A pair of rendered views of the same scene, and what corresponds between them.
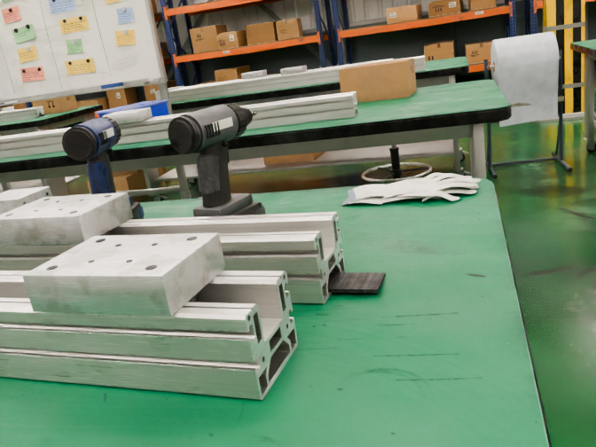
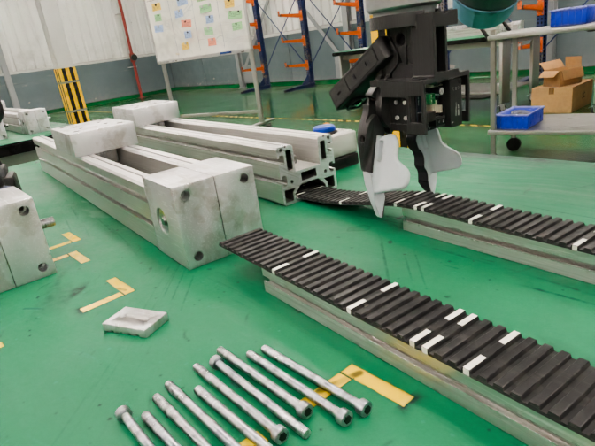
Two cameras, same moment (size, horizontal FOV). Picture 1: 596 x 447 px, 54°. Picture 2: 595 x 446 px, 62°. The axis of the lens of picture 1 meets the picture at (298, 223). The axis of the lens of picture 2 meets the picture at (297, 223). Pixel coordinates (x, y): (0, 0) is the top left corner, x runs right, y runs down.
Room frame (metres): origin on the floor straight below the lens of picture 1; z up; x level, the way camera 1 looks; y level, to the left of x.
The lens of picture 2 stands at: (1.40, 1.16, 1.00)
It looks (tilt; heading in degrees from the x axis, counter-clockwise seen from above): 20 degrees down; 215
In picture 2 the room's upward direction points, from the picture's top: 8 degrees counter-clockwise
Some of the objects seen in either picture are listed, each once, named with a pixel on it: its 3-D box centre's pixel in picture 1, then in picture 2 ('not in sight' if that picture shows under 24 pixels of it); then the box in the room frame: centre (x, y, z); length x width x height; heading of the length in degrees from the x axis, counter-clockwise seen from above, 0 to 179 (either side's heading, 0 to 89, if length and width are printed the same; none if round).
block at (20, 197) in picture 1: (16, 218); (5, 236); (1.13, 0.55, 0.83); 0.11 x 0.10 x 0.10; 161
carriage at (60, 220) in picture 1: (65, 227); (95, 142); (0.83, 0.34, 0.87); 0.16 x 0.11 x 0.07; 68
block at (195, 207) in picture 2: not in sight; (212, 206); (0.98, 0.75, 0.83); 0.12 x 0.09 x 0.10; 158
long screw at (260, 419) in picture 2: not in sight; (234, 397); (1.21, 0.96, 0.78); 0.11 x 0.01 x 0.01; 71
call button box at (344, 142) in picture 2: not in sight; (322, 149); (0.64, 0.71, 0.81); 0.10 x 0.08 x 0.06; 158
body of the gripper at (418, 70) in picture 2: not in sight; (413, 74); (0.88, 0.97, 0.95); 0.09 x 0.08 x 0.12; 68
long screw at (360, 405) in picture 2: not in sight; (310, 375); (1.17, 0.99, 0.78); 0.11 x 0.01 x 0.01; 72
